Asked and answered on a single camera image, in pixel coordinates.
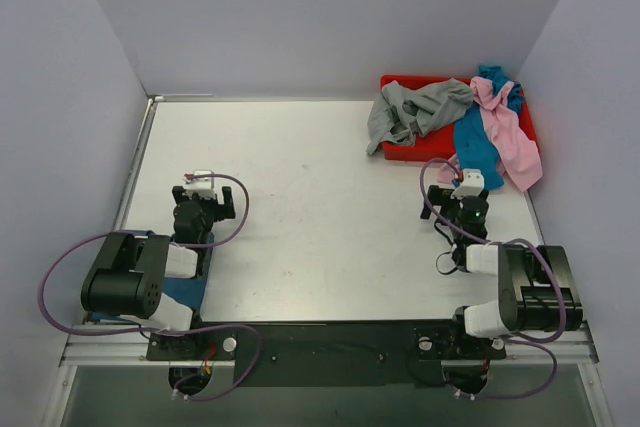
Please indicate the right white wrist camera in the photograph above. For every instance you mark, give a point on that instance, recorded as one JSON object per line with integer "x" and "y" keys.
{"x": 469, "y": 183}

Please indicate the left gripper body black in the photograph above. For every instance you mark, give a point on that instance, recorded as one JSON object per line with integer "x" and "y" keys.
{"x": 226, "y": 202}

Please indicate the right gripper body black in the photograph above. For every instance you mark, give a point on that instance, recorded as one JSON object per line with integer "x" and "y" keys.
{"x": 435, "y": 197}

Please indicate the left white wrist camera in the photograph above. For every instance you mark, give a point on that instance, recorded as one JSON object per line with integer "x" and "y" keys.
{"x": 200, "y": 183}

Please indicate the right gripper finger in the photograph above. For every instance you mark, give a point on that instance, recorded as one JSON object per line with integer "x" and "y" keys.
{"x": 428, "y": 205}
{"x": 482, "y": 198}

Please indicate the aluminium front rail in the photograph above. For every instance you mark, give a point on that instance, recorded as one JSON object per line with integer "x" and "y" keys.
{"x": 130, "y": 349}

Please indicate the grey t shirt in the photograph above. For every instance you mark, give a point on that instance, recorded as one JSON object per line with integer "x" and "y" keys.
{"x": 400, "y": 115}

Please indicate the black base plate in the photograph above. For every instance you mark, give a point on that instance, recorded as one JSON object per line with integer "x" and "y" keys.
{"x": 432, "y": 353}

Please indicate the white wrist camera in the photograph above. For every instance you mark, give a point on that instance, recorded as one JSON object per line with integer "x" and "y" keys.
{"x": 200, "y": 183}
{"x": 469, "y": 183}

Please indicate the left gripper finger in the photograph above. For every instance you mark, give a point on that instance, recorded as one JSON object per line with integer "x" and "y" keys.
{"x": 178, "y": 194}
{"x": 226, "y": 207}

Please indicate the teal t shirt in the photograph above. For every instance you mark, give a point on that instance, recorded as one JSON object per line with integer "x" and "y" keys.
{"x": 473, "y": 148}

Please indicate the pink t shirt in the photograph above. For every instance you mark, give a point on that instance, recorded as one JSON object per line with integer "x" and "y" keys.
{"x": 519, "y": 156}

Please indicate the red plastic bin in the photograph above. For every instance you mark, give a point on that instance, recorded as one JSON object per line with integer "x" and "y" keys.
{"x": 438, "y": 143}

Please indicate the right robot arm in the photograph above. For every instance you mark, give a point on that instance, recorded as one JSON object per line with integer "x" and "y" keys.
{"x": 535, "y": 293}

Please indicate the folded dark blue t shirt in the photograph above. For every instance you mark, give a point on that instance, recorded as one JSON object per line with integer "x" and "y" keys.
{"x": 146, "y": 278}

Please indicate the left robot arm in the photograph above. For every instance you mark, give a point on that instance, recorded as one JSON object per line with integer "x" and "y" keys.
{"x": 158, "y": 281}

